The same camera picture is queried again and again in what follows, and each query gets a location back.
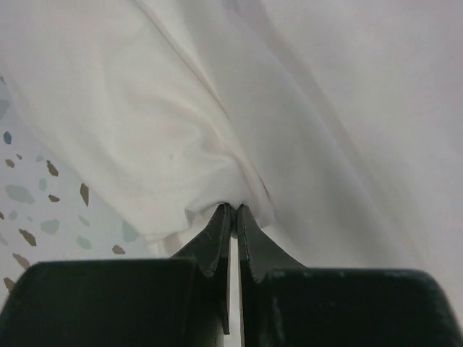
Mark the white t shirt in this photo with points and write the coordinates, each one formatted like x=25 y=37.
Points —
x=339 y=121

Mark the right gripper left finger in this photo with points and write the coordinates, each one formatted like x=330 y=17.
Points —
x=182 y=300

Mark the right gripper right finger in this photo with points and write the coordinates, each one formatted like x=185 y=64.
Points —
x=284 y=303

